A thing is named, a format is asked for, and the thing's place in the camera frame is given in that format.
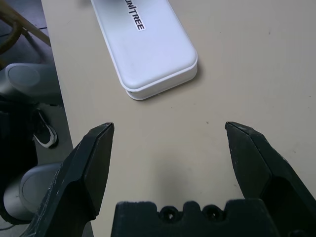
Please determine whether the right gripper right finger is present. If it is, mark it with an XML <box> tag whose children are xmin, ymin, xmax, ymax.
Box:
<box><xmin>224</xmin><ymin>121</ymin><xmax>316</xmax><ymax>237</ymax></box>

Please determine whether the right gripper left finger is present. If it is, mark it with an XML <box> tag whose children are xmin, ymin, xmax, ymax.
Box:
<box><xmin>24</xmin><ymin>122</ymin><xmax>115</xmax><ymax>237</ymax></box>

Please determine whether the white Unitree pencil case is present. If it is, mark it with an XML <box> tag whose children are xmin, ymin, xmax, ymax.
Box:
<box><xmin>90</xmin><ymin>0</ymin><xmax>198</xmax><ymax>101</ymax></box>

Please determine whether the black white sneaker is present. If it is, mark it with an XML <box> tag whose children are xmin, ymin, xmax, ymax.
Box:
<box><xmin>33</xmin><ymin>108</ymin><xmax>59</xmax><ymax>149</ymax></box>

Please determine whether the dark trouser leg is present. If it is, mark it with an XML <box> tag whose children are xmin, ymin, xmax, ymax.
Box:
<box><xmin>0</xmin><ymin>96</ymin><xmax>38</xmax><ymax>171</ymax></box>

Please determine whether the grey left robot leg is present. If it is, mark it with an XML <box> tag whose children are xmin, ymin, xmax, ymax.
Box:
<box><xmin>0</xmin><ymin>63</ymin><xmax>62</xmax><ymax>104</ymax></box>

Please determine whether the brown wooden chair frame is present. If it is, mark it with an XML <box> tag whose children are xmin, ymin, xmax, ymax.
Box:
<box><xmin>0</xmin><ymin>0</ymin><xmax>52</xmax><ymax>56</ymax></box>

